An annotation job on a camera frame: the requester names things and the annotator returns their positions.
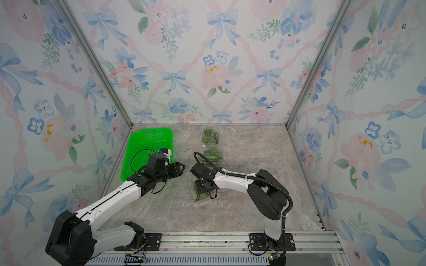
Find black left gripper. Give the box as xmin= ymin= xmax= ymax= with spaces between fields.
xmin=156 ymin=161 xmax=186 ymax=184

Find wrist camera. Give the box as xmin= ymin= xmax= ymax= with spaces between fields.
xmin=146 ymin=148 xmax=172 ymax=175
xmin=190 ymin=163 xmax=217 ymax=180

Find aluminium corner post left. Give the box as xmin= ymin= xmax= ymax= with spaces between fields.
xmin=53 ymin=0 xmax=133 ymax=129

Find aluminium corner post right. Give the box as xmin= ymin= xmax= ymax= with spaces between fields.
xmin=286 ymin=0 xmax=353 ymax=131

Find clear pepper container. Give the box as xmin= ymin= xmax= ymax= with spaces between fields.
xmin=201 ymin=128 xmax=219 ymax=146
xmin=202 ymin=149 xmax=223 ymax=164
xmin=192 ymin=180 xmax=214 ymax=202

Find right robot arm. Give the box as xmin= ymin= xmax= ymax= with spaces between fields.
xmin=190 ymin=165 xmax=293 ymax=241

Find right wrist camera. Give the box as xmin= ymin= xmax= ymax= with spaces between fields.
xmin=190 ymin=163 xmax=217 ymax=180

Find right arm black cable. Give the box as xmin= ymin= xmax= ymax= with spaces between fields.
xmin=193 ymin=151 xmax=294 ymax=217

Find aluminium corner post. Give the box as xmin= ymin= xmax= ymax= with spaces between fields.
xmin=286 ymin=0 xmax=353 ymax=131
xmin=53 ymin=0 xmax=133 ymax=129

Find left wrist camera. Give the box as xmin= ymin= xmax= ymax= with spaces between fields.
xmin=146 ymin=148 xmax=172 ymax=175

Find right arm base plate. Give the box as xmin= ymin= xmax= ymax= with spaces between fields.
xmin=248 ymin=233 xmax=296 ymax=252

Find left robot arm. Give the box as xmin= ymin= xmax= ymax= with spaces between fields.
xmin=45 ymin=162 xmax=185 ymax=266

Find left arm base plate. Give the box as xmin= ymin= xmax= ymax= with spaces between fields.
xmin=114 ymin=233 xmax=163 ymax=252

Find green plastic basket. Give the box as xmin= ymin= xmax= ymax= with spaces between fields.
xmin=121 ymin=127 xmax=173 ymax=182

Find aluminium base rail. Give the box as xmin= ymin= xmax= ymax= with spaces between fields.
xmin=84 ymin=231 xmax=349 ymax=266

